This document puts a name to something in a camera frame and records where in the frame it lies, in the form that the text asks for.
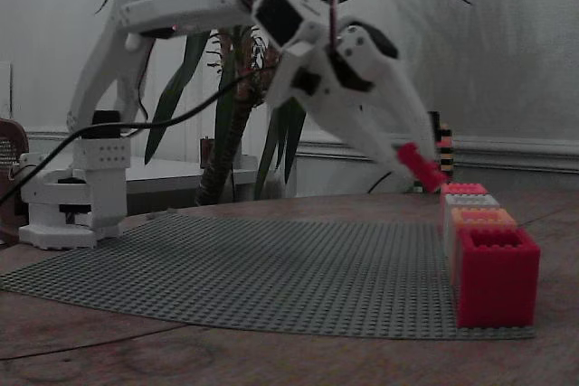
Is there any small red brick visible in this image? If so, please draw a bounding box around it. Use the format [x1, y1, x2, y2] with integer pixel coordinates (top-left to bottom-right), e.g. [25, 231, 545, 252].
[397, 143, 450, 193]

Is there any multicolour brick tower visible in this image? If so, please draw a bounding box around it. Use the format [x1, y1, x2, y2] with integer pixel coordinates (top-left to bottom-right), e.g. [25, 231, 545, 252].
[412, 121, 454, 195]

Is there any pink brick box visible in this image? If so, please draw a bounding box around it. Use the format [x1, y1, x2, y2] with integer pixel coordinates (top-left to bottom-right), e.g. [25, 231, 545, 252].
[439, 182, 490, 225]

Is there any grey brick box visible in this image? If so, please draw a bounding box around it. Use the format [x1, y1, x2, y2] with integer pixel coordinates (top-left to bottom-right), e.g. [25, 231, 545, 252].
[442, 193, 501, 257]

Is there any orange brick box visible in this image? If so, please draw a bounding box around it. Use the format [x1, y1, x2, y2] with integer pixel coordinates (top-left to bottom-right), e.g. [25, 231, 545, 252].
[449, 206, 519, 288]

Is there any grey studded baseplate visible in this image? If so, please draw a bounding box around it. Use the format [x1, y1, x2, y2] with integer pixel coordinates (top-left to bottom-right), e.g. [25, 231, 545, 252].
[0, 212, 537, 342]

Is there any red hollow brick box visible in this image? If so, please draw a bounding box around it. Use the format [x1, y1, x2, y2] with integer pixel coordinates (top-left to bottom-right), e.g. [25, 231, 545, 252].
[456, 228, 542, 330]

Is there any green yucca plant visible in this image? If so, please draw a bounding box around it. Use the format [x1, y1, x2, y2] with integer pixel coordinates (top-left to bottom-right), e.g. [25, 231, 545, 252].
[94, 0, 474, 206]

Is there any black camera on tower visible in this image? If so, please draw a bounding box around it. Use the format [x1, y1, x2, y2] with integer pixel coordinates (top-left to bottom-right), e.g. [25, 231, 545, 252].
[426, 109, 443, 147]

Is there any red gripper wire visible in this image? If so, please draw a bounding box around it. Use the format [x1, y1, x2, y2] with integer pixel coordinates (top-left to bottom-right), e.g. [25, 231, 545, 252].
[291, 0, 346, 49]

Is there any black camera cable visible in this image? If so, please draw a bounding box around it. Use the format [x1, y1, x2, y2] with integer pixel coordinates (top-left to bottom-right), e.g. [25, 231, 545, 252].
[366, 167, 395, 194]

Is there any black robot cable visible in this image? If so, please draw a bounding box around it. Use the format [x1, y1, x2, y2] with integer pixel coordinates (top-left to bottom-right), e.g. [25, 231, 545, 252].
[0, 65, 278, 204]

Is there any thin dark table cable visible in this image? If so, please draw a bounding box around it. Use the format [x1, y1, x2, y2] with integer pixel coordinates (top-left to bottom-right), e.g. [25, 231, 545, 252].
[0, 322, 187, 362]

